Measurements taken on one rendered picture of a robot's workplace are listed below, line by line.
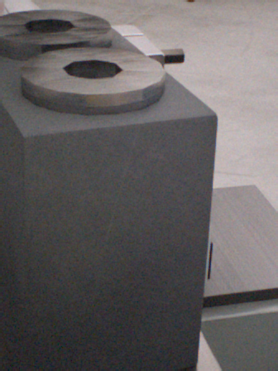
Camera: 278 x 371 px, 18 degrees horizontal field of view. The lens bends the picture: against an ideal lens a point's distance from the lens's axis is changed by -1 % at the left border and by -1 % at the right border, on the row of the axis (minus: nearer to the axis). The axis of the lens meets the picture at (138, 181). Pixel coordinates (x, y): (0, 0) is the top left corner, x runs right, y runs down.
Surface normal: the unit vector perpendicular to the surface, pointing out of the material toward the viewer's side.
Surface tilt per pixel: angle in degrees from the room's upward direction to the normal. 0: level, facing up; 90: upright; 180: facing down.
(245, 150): 0
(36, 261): 90
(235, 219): 0
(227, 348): 90
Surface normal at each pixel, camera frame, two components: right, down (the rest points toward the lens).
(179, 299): 0.36, 0.42
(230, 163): 0.04, -0.90
